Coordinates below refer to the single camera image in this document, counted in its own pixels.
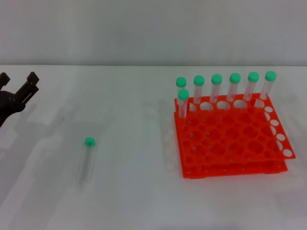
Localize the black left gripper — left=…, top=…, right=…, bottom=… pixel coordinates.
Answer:
left=0, top=71, right=39, bottom=127

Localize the clear graduated test tube green cap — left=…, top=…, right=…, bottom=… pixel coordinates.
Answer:
left=79, top=137, right=96, bottom=185

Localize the orange plastic test tube rack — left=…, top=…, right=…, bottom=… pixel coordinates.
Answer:
left=174, top=92, right=296, bottom=179

